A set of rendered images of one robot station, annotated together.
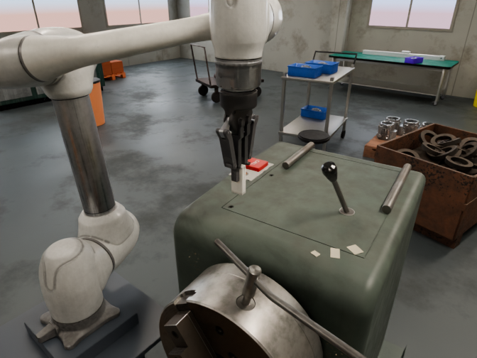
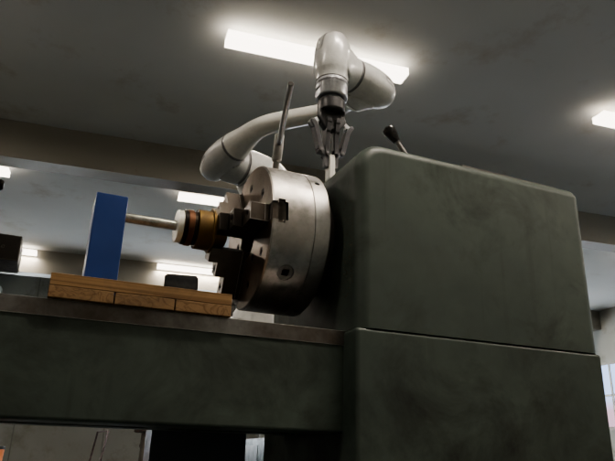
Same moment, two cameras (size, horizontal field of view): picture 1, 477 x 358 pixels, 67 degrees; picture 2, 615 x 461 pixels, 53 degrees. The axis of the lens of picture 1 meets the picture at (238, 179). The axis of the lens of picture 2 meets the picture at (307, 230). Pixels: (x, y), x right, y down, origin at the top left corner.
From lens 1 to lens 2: 1.43 m
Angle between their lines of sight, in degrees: 57
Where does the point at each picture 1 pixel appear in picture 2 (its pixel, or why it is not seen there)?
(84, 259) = not seen: hidden behind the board
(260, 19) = (337, 51)
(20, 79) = (220, 155)
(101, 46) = (265, 118)
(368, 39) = not seen: outside the picture
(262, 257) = not seen: hidden behind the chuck
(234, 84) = (320, 90)
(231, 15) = (318, 52)
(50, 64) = (236, 137)
